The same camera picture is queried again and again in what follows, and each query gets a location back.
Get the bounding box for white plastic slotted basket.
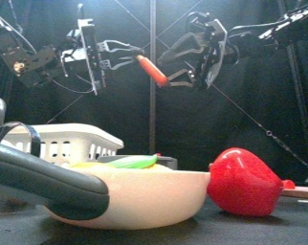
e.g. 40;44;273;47
0;122;125;167

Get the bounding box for black ring loop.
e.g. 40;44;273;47
0;121;44;159

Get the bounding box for red toy strawberry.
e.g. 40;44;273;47
205;146;287;218

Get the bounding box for diagonal brace wire with turnbuckle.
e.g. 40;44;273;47
211;83;308;175

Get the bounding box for vertical metal frame pole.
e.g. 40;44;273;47
148;0;159;156

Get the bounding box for wooden board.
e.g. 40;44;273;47
280;186;308;201

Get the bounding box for yellow toy food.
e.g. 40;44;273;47
69;161;115;170

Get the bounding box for green toy vegetable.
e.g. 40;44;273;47
105;153;160;170

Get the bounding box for cream round bowl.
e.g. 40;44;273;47
43;163;212;232

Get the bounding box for green and yellow vegetables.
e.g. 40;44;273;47
97;154;179;171

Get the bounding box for small red toy piece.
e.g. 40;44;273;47
281;179;297;190

